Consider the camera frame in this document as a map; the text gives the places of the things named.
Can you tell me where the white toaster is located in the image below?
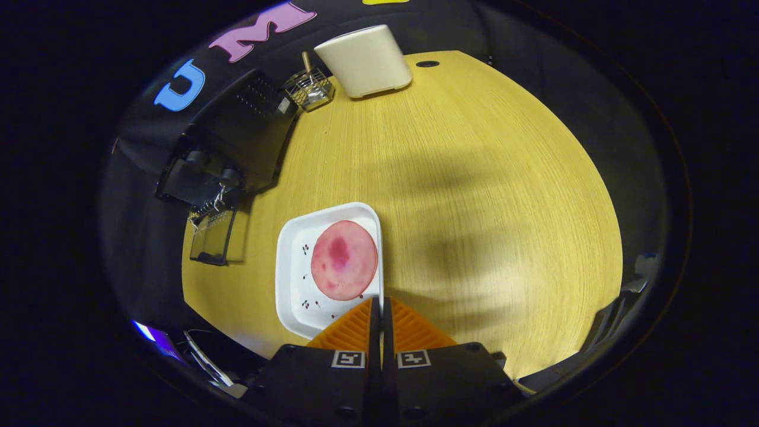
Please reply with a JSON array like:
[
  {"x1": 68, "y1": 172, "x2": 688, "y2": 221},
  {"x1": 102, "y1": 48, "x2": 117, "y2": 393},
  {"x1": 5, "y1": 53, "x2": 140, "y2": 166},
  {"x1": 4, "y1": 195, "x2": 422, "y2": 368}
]
[{"x1": 314, "y1": 24, "x2": 413, "y2": 99}]

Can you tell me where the pink round ham slice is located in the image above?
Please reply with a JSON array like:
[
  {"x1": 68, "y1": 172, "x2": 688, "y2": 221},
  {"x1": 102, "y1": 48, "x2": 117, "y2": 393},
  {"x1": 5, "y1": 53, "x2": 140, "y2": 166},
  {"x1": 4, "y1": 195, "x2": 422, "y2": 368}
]
[{"x1": 310, "y1": 220, "x2": 379, "y2": 301}]

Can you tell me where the black toaster oven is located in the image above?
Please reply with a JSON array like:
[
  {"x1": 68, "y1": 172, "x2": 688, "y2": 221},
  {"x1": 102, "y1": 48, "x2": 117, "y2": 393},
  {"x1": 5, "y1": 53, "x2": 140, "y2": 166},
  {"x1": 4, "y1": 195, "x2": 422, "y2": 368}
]
[{"x1": 155, "y1": 70, "x2": 300, "y2": 266}]

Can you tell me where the white square plate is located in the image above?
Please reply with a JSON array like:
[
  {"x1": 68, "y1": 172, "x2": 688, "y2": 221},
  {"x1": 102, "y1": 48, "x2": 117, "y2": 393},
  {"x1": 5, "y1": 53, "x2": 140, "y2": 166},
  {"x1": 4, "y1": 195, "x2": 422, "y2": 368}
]
[{"x1": 275, "y1": 202, "x2": 385, "y2": 340}]

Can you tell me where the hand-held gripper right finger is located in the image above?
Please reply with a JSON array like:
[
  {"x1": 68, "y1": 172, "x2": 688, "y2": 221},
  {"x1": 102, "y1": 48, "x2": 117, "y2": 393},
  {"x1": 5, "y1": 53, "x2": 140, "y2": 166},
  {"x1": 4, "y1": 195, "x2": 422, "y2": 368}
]
[{"x1": 382, "y1": 297, "x2": 525, "y2": 427}]

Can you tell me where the wire mesh basket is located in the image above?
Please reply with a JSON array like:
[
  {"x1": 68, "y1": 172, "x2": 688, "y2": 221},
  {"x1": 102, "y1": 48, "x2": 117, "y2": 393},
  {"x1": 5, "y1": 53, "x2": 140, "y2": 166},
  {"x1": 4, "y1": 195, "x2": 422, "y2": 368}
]
[{"x1": 283, "y1": 67, "x2": 335, "y2": 112}]

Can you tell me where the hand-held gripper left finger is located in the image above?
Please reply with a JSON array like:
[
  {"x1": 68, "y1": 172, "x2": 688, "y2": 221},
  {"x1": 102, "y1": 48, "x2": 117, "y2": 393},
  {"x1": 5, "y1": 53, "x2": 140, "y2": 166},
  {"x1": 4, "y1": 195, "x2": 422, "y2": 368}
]
[{"x1": 246, "y1": 297, "x2": 381, "y2": 427}]

